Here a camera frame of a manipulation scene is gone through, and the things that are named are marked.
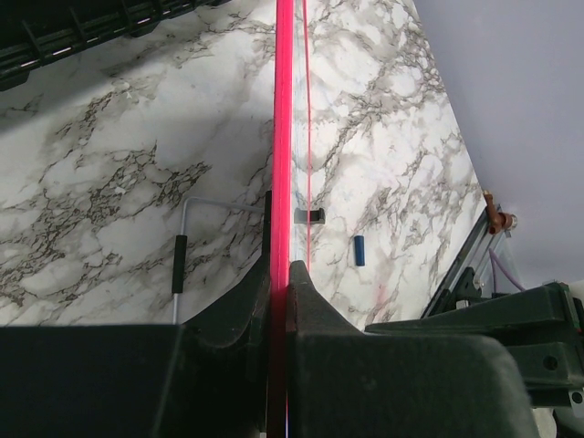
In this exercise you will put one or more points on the aluminium frame rail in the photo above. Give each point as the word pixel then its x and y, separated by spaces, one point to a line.
pixel 484 268

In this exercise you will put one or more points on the copper brass fitting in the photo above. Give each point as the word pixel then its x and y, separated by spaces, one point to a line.
pixel 498 221

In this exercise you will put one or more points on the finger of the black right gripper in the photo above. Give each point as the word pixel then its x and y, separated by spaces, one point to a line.
pixel 542 329

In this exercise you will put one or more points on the wire whiteboard stand leg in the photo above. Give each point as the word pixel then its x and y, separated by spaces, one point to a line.
pixel 181 241

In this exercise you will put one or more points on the blue marker cap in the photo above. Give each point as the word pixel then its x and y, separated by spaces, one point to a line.
pixel 359 250

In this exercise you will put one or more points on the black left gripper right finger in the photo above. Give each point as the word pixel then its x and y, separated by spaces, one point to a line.
pixel 345 383

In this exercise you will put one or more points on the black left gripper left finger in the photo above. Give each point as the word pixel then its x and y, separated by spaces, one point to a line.
pixel 205 377

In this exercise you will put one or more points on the black plastic toolbox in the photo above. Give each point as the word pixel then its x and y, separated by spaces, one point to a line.
pixel 38 33

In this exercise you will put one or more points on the pink-framed whiteboard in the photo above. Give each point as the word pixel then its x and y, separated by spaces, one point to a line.
pixel 281 218

